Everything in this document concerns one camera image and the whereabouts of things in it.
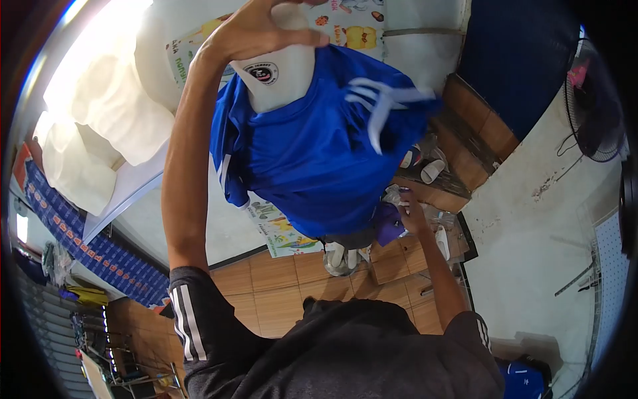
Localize person's right hand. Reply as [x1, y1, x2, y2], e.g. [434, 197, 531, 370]
[397, 189, 430, 235]

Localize person's left hand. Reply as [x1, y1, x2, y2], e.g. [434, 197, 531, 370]
[196, 0, 331, 66]

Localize person's left thumb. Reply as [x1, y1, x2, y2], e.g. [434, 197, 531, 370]
[269, 29, 331, 48]

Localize person's right fingers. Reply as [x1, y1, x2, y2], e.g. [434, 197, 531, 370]
[398, 190, 417, 221]

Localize purple cloth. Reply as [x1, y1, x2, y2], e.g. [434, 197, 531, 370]
[373, 188, 412, 247]

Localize white torso mannequin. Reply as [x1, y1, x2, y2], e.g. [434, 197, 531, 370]
[229, 2, 372, 278]

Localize clear plastic bag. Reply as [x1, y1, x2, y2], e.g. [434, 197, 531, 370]
[382, 184, 415, 207]

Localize colourful cartoon poster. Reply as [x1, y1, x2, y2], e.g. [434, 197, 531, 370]
[166, 0, 387, 258]

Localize brown tiled step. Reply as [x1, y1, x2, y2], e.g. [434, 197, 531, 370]
[391, 74, 520, 214]

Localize blue sports jersey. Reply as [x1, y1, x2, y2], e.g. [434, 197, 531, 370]
[209, 44, 444, 238]

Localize person's body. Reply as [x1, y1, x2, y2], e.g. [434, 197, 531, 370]
[168, 266, 505, 399]

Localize dark blue curtain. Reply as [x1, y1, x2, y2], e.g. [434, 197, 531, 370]
[458, 0, 581, 141]

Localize white bundled fabric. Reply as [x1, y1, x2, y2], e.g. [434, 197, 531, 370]
[33, 0, 176, 216]

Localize black standing fan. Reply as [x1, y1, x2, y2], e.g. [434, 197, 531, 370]
[562, 39, 628, 163]

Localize folded blue jersey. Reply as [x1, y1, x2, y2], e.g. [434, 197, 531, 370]
[496, 355, 553, 399]

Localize white pegboard panel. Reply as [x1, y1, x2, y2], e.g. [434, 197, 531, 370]
[591, 209, 632, 372]

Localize blue patterned banner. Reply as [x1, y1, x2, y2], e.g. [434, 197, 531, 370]
[24, 159, 171, 308]

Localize metal clothes rack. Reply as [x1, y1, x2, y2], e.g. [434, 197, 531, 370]
[69, 298, 186, 399]

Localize yellow cloth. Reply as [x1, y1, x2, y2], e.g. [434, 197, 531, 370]
[61, 284, 109, 306]

